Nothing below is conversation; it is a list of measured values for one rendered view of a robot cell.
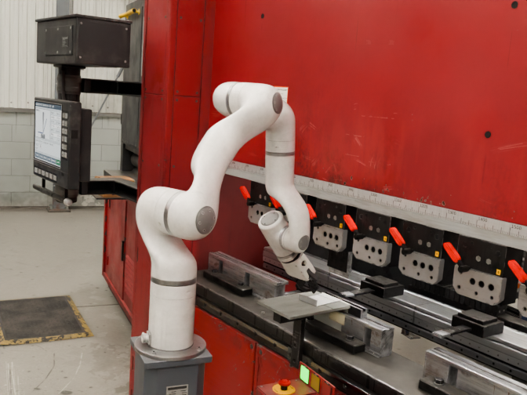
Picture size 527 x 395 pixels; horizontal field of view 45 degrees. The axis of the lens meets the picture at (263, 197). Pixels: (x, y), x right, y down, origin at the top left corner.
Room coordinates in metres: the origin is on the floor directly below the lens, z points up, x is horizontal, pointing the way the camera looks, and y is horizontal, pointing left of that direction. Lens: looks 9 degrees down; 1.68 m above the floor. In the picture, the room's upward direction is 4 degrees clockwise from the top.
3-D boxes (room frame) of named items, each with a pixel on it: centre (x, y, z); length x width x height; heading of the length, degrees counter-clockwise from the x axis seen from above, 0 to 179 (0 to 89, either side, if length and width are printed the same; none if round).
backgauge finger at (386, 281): (2.26, -0.41, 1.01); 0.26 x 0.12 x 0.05; 127
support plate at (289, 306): (2.07, -0.16, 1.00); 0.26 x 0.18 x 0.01; 127
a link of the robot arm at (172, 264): (1.64, 0.25, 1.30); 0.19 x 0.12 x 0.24; 51
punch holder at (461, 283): (1.70, -0.62, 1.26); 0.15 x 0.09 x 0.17; 37
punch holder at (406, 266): (1.86, -0.50, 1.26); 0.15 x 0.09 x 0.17; 37
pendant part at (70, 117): (2.78, 0.89, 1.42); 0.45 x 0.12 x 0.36; 38
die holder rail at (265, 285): (2.60, 0.05, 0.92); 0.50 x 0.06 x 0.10; 37
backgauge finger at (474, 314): (1.93, -0.66, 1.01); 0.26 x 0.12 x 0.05; 127
